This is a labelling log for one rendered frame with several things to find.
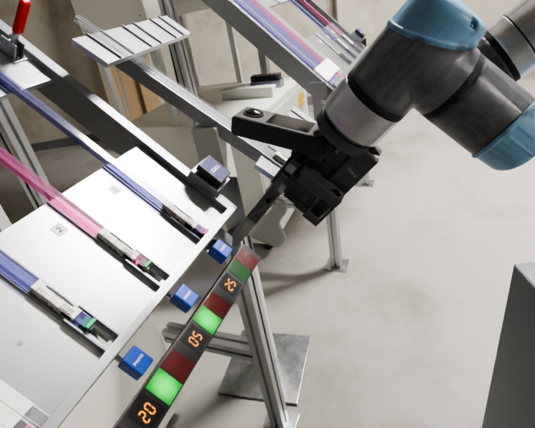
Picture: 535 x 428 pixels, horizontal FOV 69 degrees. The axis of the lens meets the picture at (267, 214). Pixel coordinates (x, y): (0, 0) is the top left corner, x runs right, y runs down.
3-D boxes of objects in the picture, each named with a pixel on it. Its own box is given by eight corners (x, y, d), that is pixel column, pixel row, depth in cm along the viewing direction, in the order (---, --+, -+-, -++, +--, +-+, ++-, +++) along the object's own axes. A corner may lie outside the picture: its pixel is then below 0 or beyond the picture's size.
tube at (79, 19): (308, 178, 75) (312, 174, 75) (306, 182, 74) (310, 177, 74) (78, 20, 70) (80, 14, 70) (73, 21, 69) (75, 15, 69)
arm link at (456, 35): (505, 45, 32) (427, -21, 31) (408, 137, 39) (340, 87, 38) (489, 23, 38) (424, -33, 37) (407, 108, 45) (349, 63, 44)
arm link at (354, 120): (339, 84, 39) (354, 64, 45) (312, 118, 41) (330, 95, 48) (397, 132, 39) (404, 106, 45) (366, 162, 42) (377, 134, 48)
